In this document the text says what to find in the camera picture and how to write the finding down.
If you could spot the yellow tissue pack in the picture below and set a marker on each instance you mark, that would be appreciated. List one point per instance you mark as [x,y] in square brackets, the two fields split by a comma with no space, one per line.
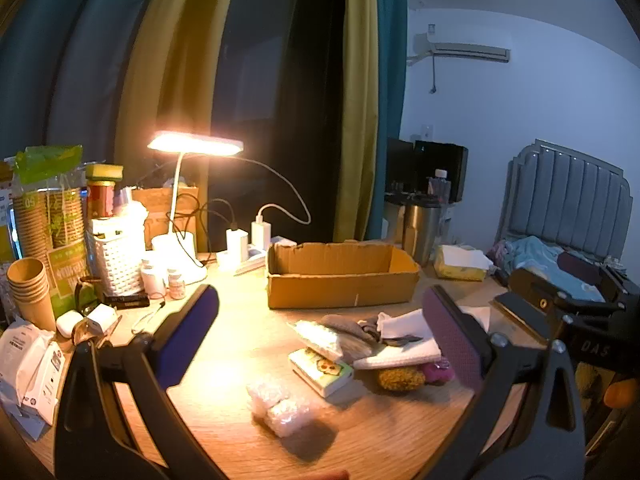
[460,262]

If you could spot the pink scrubber ball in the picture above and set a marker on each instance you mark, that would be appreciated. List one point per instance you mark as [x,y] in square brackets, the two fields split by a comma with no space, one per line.
[440,372]

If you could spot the white towel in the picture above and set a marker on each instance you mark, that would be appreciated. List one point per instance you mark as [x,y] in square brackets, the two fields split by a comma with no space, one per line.
[405,355]

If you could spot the white earbuds case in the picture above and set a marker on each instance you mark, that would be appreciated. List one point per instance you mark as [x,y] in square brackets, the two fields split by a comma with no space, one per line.
[70,323]

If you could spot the black flat device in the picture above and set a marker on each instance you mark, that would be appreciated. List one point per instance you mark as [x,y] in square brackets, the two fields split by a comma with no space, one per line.
[125,301]

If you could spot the white wet wipes pack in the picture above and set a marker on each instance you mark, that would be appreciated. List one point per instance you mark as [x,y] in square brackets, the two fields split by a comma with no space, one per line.
[45,385]
[20,355]

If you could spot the steel thermos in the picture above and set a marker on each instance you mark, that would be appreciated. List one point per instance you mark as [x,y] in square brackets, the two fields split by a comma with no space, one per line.
[422,232]

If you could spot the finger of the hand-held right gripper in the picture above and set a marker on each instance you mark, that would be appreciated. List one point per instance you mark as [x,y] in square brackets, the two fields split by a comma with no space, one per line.
[580,267]
[522,312]

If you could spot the grey mesh-toe sock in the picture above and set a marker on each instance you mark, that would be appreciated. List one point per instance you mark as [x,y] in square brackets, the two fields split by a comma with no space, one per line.
[397,341]

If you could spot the grey padded headboard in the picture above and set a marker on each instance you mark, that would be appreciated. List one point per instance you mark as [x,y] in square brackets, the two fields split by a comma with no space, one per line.
[570,200]

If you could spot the brown cardboard box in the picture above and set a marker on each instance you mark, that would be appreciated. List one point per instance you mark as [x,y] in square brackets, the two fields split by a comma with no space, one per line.
[342,280]

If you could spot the small white pill bottle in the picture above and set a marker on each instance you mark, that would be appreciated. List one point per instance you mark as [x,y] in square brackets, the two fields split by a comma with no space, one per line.
[176,286]

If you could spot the white desk lamp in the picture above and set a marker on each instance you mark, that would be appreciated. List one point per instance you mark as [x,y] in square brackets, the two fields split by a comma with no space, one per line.
[195,142]

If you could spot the yellow curtain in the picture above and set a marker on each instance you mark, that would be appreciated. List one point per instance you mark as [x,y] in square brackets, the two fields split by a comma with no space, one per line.
[170,60]
[357,110]

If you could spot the stack of brown paper cups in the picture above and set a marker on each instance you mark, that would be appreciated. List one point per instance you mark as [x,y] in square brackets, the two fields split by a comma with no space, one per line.
[32,295]

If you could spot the dark glass window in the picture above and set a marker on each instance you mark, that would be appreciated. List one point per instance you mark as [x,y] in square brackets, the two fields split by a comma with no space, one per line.
[280,85]

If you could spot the clear bubble wrap bundle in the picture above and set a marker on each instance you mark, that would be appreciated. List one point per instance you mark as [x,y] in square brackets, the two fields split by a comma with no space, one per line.
[277,405]

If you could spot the black computer monitor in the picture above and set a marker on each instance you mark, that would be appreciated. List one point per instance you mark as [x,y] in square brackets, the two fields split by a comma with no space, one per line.
[442,162]

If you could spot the yellow scrubber ball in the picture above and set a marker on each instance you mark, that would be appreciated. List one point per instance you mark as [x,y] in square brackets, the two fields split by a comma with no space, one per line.
[400,380]

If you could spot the tall brown carton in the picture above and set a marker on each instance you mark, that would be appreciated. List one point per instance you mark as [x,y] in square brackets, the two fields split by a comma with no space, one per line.
[162,215]

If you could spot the white charger plug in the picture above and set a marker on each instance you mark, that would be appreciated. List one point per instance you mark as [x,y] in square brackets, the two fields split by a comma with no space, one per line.
[236,245]
[261,235]

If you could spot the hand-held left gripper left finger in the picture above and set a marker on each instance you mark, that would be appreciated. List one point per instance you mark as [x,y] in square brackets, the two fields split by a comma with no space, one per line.
[190,330]

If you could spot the teal curtain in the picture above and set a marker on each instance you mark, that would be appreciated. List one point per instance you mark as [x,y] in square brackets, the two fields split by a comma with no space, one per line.
[50,60]
[392,85]

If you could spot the light blue blanket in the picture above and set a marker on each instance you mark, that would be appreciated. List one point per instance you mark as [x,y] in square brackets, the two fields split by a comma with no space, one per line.
[535,255]

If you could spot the clear water bottle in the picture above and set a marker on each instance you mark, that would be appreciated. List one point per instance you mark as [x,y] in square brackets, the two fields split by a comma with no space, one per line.
[440,185]

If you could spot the red jar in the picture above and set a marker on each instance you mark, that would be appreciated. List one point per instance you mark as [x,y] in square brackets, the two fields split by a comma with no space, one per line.
[101,199]

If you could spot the white air conditioner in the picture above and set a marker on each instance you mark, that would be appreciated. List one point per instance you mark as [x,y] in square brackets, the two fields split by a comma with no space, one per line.
[465,50]

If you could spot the wrapped sleeve of paper cups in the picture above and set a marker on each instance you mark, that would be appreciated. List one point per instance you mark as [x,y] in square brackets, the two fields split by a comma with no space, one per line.
[50,220]

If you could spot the white power strip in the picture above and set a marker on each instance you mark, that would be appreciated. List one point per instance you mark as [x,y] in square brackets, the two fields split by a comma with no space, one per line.
[250,260]

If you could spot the white square adapter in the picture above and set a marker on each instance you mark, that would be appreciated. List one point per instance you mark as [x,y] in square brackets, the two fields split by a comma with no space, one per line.
[102,318]

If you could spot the steel tumbler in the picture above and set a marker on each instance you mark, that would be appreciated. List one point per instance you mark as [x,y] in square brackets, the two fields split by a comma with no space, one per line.
[395,222]

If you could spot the white textured sponge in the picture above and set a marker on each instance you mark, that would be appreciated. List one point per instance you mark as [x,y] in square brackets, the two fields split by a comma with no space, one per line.
[320,337]

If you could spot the green tissue pack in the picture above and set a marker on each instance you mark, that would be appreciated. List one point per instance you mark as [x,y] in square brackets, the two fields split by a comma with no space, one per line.
[325,372]

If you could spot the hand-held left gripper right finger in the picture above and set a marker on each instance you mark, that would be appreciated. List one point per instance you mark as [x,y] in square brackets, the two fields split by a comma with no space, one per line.
[450,340]

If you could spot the yellow green sponge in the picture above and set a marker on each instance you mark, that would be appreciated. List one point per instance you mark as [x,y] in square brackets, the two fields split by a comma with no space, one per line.
[104,172]

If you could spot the white wicker basket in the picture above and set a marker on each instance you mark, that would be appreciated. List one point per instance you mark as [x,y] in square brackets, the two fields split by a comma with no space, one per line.
[117,260]

